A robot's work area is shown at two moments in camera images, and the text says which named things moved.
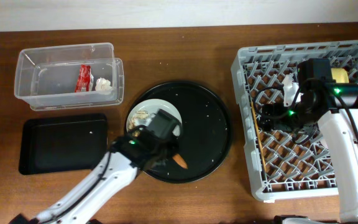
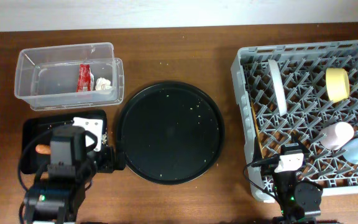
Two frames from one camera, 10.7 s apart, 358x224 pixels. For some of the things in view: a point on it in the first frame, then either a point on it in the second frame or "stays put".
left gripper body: (169, 152) -> (107, 162)
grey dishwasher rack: (278, 166) stays put
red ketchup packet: (82, 84) stays put
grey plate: (152, 106) -> (279, 86)
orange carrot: (180, 161) -> (43, 149)
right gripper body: (287, 117) -> (268, 168)
